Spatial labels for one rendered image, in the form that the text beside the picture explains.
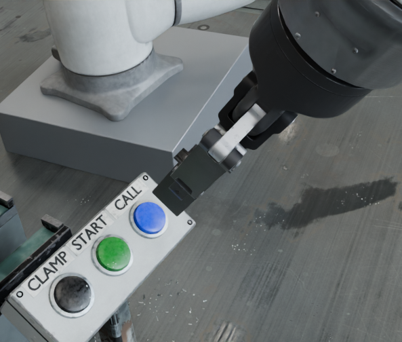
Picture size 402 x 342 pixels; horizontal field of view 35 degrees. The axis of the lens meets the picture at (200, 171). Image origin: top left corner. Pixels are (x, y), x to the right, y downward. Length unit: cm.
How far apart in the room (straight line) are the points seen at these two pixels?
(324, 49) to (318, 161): 73
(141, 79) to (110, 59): 7
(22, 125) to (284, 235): 46
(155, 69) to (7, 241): 39
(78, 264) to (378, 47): 32
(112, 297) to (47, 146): 57
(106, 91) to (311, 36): 73
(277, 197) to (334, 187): 9
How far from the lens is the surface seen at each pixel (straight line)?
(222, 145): 36
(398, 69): 32
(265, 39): 35
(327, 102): 35
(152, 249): 56
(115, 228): 56
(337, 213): 95
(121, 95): 102
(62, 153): 106
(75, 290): 52
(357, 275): 87
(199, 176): 41
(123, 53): 99
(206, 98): 102
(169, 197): 52
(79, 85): 104
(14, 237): 87
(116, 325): 60
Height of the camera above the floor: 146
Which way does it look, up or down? 40 degrees down
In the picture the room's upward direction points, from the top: 5 degrees counter-clockwise
